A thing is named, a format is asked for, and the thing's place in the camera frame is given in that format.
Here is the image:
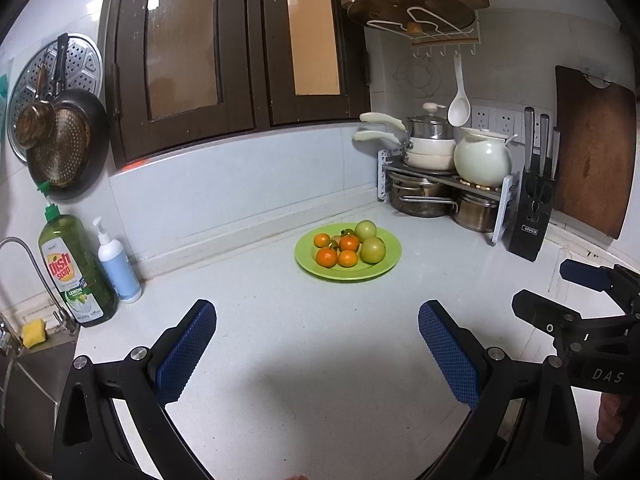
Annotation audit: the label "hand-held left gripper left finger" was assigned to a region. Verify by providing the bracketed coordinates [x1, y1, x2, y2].
[52, 299, 218, 480]

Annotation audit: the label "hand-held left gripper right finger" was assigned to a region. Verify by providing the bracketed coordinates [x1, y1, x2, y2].
[417, 299, 586, 480]

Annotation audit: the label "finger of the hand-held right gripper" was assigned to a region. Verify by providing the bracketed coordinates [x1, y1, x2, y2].
[511, 288, 632, 357]
[559, 258, 640, 311]

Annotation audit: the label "green plate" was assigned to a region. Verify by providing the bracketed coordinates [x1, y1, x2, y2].
[294, 222, 403, 282]

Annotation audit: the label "person's right hand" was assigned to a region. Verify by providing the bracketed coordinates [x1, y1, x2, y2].
[597, 392, 636, 439]

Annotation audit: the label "black knife block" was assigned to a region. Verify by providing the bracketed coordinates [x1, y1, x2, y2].
[503, 152, 560, 264]

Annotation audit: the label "black scissors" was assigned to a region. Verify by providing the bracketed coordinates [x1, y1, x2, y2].
[529, 180, 553, 216]

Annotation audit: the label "grey white pot rack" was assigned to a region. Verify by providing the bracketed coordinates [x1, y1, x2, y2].
[376, 149, 521, 247]

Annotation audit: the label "white blue pump bottle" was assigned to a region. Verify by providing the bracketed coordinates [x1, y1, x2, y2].
[92, 216, 143, 305]

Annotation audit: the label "small steel pot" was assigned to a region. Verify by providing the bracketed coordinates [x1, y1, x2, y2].
[452, 190, 502, 234]

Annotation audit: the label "large dark wooden cutting board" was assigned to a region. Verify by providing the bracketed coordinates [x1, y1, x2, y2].
[552, 64, 637, 241]

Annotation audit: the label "wooden trivet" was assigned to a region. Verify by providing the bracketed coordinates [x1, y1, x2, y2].
[459, 179, 505, 193]

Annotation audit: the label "green dish soap bottle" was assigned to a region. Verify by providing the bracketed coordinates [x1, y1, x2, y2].
[38, 182, 119, 329]

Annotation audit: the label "cream ceramic pot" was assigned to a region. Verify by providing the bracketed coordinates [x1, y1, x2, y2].
[453, 127, 519, 187]

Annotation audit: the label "yellow sponge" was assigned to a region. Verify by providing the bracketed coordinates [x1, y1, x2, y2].
[22, 320, 46, 349]

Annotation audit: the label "large steel pot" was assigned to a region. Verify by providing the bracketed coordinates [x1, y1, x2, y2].
[388, 172, 459, 219]

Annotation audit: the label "steel sink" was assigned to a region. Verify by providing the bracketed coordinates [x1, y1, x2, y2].
[0, 340, 77, 466]

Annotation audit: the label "steel faucet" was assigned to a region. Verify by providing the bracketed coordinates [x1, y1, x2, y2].
[0, 236, 82, 361]

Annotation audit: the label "cream pan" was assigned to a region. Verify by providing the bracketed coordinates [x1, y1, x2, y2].
[352, 129, 457, 171]
[359, 112, 457, 156]

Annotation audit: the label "white ladle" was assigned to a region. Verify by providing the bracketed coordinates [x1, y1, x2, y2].
[447, 52, 471, 129]

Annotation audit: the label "steel pot with lid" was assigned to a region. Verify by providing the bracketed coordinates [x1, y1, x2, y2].
[406, 102, 455, 142]

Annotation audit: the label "round mesh strainer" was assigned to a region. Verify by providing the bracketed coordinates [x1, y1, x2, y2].
[49, 109, 94, 185]

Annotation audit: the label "black frying pan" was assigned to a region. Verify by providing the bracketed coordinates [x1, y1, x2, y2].
[26, 34, 111, 202]

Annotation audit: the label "small copper pan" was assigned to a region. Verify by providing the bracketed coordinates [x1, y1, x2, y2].
[14, 62, 56, 150]

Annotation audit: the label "brown wooden window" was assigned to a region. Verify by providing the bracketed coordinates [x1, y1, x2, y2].
[99, 0, 372, 172]

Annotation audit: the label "round perforated steel tray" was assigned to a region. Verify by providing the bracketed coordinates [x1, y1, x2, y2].
[7, 33, 104, 163]

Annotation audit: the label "round wooden cutting board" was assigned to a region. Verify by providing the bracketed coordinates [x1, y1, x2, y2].
[347, 0, 477, 37]

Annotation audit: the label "wire trivet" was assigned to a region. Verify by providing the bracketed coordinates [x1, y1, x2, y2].
[392, 55, 442, 99]

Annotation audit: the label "white wire wall rack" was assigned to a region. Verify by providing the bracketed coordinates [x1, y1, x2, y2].
[327, 0, 483, 59]

